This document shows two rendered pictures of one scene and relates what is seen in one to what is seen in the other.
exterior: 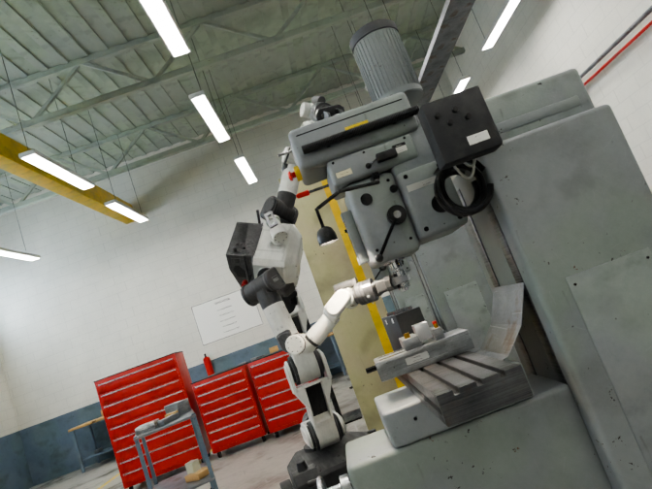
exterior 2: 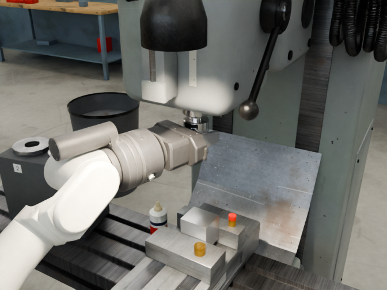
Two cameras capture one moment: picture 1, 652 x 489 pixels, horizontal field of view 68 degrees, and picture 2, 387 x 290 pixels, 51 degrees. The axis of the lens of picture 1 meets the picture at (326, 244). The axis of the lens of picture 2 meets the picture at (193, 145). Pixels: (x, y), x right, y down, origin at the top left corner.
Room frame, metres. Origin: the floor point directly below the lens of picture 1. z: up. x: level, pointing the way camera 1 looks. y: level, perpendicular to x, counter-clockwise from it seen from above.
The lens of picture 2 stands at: (1.49, 0.36, 1.54)
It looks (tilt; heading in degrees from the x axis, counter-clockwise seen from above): 25 degrees down; 302
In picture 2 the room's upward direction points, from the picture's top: straight up
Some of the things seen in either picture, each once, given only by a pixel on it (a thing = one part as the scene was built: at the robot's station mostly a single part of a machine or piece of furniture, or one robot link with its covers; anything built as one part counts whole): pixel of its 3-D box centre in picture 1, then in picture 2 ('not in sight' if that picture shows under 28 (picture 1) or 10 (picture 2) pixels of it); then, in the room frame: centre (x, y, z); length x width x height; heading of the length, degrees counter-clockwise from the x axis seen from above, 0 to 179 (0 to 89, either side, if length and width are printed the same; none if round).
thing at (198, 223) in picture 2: (421, 331); (199, 228); (1.84, -0.22, 1.03); 0.06 x 0.05 x 0.06; 0
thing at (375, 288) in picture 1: (378, 287); (156, 151); (1.87, -0.13, 1.23); 0.13 x 0.12 x 0.10; 165
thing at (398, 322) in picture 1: (406, 330); (55, 183); (2.24, -0.21, 1.02); 0.22 x 0.12 x 0.20; 13
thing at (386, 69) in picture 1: (385, 68); not in sight; (1.85, -0.47, 2.05); 0.20 x 0.20 x 0.32
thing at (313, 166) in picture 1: (351, 141); not in sight; (1.85, -0.24, 1.81); 0.47 x 0.26 x 0.16; 92
